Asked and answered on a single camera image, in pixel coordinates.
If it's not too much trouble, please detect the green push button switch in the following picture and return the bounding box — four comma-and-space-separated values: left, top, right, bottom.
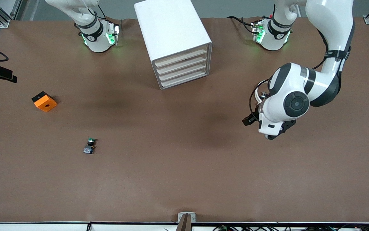
83, 138, 97, 155

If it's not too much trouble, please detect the white drawer cabinet housing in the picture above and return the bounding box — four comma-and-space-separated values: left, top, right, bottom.
134, 0, 213, 90

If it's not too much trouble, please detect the orange and black box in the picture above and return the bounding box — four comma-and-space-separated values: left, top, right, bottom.
31, 91, 58, 113

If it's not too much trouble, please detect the brown table mat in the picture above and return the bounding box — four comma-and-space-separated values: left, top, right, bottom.
0, 17, 369, 222

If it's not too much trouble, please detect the brown upright bar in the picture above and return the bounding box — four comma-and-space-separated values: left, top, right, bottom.
175, 214, 192, 231

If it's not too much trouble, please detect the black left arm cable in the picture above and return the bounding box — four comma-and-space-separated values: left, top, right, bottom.
250, 29, 352, 114

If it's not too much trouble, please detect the grey metal bracket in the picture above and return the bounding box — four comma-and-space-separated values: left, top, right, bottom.
178, 212, 196, 223

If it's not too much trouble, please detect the white table edge rail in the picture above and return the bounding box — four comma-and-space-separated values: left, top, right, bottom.
0, 221, 369, 231

